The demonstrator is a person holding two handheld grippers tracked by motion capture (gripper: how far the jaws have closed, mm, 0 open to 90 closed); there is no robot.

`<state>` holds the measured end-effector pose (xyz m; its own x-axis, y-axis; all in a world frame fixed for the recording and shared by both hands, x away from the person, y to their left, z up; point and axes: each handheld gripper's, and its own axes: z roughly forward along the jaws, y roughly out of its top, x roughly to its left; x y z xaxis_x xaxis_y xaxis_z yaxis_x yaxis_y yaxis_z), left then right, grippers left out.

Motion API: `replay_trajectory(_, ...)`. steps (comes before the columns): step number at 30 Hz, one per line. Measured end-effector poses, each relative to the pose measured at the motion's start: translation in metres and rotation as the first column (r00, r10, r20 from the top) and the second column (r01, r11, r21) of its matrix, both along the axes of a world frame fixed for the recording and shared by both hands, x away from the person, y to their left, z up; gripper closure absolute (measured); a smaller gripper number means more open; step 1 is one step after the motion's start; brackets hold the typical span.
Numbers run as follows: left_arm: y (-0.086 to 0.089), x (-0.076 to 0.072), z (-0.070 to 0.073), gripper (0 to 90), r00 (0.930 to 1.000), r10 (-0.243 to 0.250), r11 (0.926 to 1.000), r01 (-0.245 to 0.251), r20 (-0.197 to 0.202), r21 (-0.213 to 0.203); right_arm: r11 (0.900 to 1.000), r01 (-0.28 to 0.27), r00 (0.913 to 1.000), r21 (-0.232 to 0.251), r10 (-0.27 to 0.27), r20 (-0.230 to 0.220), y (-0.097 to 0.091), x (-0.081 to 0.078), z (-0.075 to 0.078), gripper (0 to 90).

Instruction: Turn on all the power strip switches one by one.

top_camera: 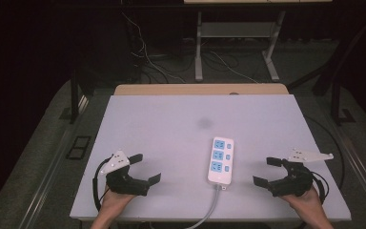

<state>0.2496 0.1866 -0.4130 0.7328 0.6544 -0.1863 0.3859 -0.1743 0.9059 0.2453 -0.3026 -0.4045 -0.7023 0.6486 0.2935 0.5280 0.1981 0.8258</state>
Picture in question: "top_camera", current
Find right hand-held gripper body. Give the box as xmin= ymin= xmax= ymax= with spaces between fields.
xmin=267 ymin=147 xmax=335 ymax=198

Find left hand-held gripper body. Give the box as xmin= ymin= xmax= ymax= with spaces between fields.
xmin=99 ymin=150 xmax=151 ymax=197

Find person's left hand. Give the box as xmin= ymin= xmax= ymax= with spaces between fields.
xmin=98 ymin=185 xmax=138 ymax=221

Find person's right hand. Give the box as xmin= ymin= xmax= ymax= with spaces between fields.
xmin=280 ymin=186 xmax=324 ymax=218

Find white power strip blue sockets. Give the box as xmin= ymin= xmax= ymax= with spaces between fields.
xmin=207 ymin=135 xmax=235 ymax=192

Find black metal stand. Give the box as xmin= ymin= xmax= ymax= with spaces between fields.
xmin=329 ymin=71 xmax=357 ymax=127

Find grey metal table stand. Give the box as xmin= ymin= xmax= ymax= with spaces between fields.
xmin=183 ymin=0 xmax=334 ymax=83

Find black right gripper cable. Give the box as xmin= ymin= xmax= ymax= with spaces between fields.
xmin=310 ymin=171 xmax=331 ymax=205

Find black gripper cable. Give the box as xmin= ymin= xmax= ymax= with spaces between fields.
xmin=310 ymin=171 xmax=331 ymax=205
xmin=91 ymin=156 xmax=113 ymax=213

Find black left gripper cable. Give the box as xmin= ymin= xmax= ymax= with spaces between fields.
xmin=91 ymin=156 xmax=113 ymax=213

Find grey power strip cable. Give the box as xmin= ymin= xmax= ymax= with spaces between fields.
xmin=184 ymin=184 xmax=221 ymax=229

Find black floor socket frame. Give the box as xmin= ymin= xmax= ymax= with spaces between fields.
xmin=65 ymin=135 xmax=92 ymax=160

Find black cable on floor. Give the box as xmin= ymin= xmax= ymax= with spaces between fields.
xmin=302 ymin=114 xmax=345 ymax=192

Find metal floor rail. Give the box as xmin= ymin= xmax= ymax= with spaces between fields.
xmin=18 ymin=94 xmax=90 ymax=229
xmin=330 ymin=122 xmax=366 ymax=218

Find thin white floor cable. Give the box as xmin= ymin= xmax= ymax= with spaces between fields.
xmin=203 ymin=50 xmax=259 ymax=85

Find white cable on floor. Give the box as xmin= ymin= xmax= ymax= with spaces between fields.
xmin=121 ymin=11 xmax=186 ymax=85

